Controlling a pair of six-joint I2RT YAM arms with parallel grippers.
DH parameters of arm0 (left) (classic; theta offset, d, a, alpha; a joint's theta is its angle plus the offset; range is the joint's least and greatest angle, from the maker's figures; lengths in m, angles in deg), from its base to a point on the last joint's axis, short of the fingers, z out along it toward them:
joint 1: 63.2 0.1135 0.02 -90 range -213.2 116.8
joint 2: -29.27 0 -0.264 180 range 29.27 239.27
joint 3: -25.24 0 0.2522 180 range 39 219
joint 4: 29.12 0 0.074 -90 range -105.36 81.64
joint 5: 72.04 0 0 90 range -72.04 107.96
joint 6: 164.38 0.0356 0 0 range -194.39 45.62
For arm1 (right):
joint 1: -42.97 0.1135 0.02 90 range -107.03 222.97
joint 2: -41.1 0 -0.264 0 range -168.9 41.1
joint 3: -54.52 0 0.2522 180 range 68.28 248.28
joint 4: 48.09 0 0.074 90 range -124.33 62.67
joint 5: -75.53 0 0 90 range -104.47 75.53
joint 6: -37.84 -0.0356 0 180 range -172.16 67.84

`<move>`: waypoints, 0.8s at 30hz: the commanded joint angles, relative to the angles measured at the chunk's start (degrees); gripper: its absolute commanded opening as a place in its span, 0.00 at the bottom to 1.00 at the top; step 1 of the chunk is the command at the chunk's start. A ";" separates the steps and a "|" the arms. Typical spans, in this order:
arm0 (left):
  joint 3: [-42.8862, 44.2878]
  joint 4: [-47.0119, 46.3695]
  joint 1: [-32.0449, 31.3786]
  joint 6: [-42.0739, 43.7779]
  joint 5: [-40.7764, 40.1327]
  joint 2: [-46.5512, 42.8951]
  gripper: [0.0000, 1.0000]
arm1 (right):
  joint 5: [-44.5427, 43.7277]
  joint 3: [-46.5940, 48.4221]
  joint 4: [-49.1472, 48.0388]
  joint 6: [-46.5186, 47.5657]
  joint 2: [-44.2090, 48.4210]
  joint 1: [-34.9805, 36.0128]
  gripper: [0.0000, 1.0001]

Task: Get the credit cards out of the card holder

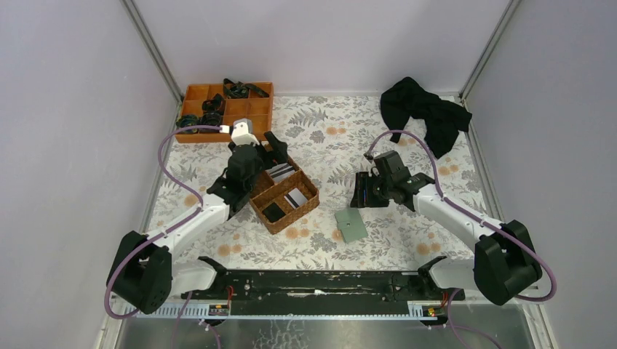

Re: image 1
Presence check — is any floral table mat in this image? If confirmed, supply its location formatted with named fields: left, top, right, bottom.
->
left=179, top=97, right=486, bottom=270

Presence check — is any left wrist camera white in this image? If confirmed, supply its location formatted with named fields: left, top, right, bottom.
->
left=231, top=119, right=258, bottom=146

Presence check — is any green card holder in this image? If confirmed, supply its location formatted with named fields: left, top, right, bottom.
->
left=335, top=208, right=368, bottom=244

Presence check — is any orange divided tray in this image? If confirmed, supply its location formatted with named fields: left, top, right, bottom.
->
left=174, top=81, right=275, bottom=144

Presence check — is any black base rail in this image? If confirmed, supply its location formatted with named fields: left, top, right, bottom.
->
left=181, top=258, right=465, bottom=307

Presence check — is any black strap coil left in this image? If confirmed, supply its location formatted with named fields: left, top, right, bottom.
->
left=175, top=113, right=201, bottom=132

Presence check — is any black cloth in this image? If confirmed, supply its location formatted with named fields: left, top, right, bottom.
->
left=380, top=76, right=472, bottom=159

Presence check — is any black item in basket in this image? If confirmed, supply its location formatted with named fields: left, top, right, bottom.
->
left=262, top=202, right=285, bottom=223

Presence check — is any black strap top tray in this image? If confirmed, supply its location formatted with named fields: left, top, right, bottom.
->
left=222, top=78, right=270, bottom=100

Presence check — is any black strap coil middle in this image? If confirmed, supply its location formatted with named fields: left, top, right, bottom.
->
left=202, top=93, right=226, bottom=115

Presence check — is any white slotted cable duct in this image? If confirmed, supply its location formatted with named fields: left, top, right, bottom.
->
left=126, top=300, right=447, bottom=321

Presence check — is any card in basket lower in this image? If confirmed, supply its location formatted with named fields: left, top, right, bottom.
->
left=284, top=188, right=308, bottom=209

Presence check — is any woven brown basket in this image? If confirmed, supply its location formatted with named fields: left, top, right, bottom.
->
left=250, top=156, right=319, bottom=234

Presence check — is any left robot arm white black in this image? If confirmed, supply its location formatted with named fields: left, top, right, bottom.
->
left=103, top=130, right=288, bottom=319

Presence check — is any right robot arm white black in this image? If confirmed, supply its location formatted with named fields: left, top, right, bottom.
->
left=350, top=151, right=543, bottom=305

